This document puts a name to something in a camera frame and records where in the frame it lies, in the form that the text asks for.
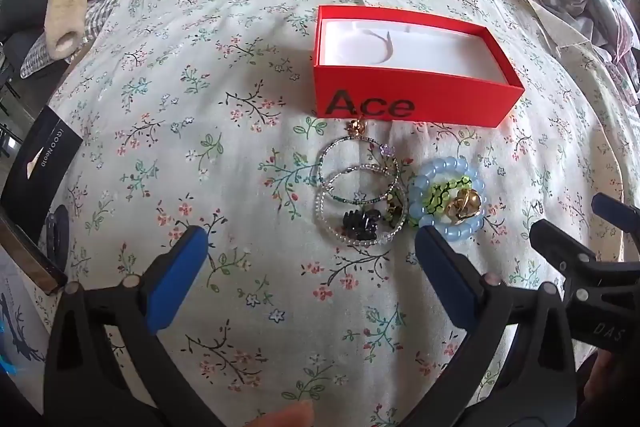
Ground black round case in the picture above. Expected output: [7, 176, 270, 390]
[46, 204, 72, 274]

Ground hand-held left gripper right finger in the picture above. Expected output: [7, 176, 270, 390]
[400, 224, 588, 427]

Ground person's left hand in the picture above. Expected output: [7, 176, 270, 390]
[240, 399, 316, 427]

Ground large gold ring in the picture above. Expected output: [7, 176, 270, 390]
[452, 188, 484, 216]

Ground person's right hand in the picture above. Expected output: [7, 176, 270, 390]
[575, 349, 640, 427]

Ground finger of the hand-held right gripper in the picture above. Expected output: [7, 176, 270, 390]
[591, 193, 640, 234]
[529, 219, 603, 280]

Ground white paper blue print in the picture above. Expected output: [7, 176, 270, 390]
[0, 252, 51, 413]

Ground grey crumpled clothes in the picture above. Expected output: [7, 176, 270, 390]
[537, 0, 640, 102]

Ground floral bedsheet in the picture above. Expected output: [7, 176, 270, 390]
[20, 0, 640, 427]

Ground light blue beaded bracelet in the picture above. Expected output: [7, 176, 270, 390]
[407, 157, 487, 242]

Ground red cardboard box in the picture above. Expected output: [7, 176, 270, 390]
[312, 5, 526, 128]

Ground neon green beaded bracelet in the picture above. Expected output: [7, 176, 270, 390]
[409, 177, 473, 228]

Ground black hair claw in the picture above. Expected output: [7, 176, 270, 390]
[342, 206, 382, 241]

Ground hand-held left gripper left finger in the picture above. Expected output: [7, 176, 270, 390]
[42, 224, 226, 427]

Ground dark beaded bracelet gold charm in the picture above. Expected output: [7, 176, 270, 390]
[317, 119, 402, 208]

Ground black phone box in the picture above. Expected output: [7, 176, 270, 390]
[0, 104, 84, 229]

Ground clear beaded bracelet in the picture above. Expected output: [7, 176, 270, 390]
[314, 167, 409, 249]

